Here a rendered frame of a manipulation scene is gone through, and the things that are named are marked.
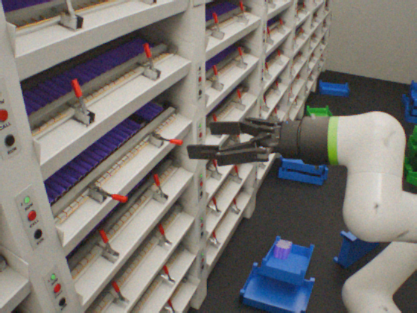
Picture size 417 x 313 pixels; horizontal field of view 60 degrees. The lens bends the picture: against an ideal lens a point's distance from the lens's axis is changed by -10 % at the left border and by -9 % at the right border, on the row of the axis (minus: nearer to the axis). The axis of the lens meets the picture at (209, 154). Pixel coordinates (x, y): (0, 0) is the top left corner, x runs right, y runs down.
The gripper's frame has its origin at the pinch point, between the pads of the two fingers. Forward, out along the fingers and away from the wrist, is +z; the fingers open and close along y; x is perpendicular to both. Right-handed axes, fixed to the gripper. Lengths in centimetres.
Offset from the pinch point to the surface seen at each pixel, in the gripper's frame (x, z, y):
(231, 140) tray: -42, 35, 84
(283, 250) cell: -97, 13, 74
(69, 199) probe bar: -3.7, 24.4, -20.9
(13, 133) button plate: 17.9, 14.7, -33.8
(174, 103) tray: -2.7, 25.4, 30.0
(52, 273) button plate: -11.8, 21.0, -34.8
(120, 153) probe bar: -3.6, 24.6, -0.8
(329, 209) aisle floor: -109, -2, 126
